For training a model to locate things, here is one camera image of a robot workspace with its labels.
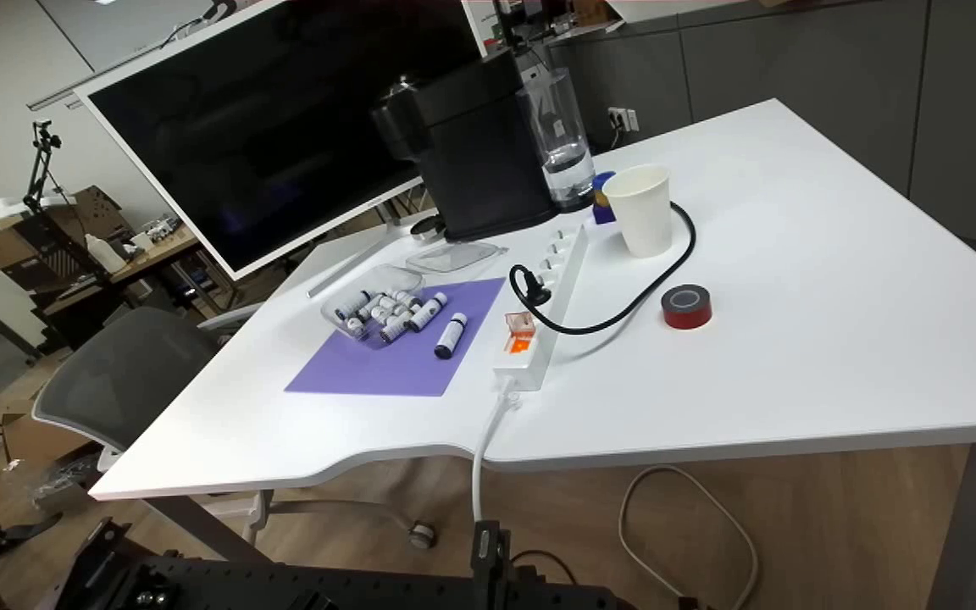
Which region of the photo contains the small blue box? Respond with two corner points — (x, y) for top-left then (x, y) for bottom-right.
(591, 170), (616, 228)

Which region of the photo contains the grey cabinet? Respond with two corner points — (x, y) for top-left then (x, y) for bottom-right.
(558, 0), (976, 259)

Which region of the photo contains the black power cable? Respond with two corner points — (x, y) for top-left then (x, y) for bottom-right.
(505, 198), (702, 338)

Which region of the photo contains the white power strip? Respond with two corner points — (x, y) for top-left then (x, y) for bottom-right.
(493, 219), (592, 395)

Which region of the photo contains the black coffee machine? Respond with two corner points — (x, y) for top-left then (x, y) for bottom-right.
(371, 48), (567, 246)

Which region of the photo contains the white looped floor cable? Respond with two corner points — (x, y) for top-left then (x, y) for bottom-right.
(613, 460), (762, 610)

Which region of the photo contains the black metal frame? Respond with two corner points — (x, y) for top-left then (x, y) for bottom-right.
(52, 514), (641, 610)

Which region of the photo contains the red tape roll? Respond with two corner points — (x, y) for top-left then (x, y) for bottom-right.
(659, 281), (720, 334)

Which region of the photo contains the purple mat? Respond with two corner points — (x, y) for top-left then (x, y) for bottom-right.
(285, 275), (510, 400)

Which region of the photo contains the cluttered shelf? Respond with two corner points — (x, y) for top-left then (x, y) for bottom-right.
(458, 0), (671, 62)

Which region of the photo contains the grey mesh office chair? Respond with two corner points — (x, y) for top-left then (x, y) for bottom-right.
(27, 306), (227, 457)

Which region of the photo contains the wooden cluttered desk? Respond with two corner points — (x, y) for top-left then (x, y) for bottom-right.
(0, 182), (244, 348)

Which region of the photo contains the white wall socket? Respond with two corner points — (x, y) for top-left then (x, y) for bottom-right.
(605, 101), (644, 147)

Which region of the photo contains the white paper cup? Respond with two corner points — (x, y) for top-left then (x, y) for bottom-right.
(600, 164), (675, 263)

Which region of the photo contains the white power strip cord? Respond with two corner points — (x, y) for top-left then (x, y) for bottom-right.
(467, 385), (528, 529)

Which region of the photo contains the clear plastic bottle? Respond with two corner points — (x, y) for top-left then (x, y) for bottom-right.
(513, 48), (600, 213)

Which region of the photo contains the black camera tripod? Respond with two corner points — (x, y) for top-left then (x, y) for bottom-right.
(19, 116), (83, 219)

